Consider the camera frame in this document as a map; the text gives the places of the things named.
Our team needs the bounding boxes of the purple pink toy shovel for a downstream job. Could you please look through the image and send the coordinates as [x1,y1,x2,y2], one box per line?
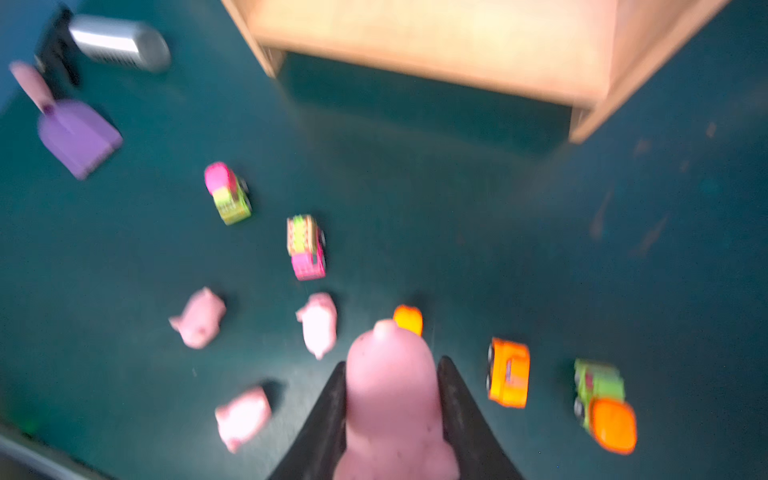
[9,61,123,180]

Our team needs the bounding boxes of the orange green toy car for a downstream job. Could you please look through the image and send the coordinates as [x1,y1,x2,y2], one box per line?
[393,305,424,336]

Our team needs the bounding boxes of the pink toy pig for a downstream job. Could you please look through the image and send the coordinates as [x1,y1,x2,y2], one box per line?
[296,293,337,360]
[169,287,226,349]
[215,386,272,453]
[333,319,460,479]

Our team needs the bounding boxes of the pink striped toy truck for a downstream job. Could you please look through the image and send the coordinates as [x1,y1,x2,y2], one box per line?
[286,215,326,281]

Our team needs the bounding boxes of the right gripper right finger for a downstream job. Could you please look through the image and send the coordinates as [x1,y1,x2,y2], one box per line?
[437,356,524,480]

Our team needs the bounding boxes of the silver spray bottle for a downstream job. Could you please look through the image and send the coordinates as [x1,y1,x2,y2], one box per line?
[35,3,171,87]

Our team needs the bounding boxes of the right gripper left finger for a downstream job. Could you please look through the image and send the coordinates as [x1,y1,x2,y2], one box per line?
[268,361,346,480]

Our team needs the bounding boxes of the green orange toy truck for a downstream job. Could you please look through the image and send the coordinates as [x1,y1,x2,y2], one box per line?
[573,359,638,455]

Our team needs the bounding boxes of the wooden two-tier shelf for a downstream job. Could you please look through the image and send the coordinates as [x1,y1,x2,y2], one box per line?
[224,0,724,144]

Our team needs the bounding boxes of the pink green toy truck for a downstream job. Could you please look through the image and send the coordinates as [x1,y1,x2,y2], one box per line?
[204,162,252,225]

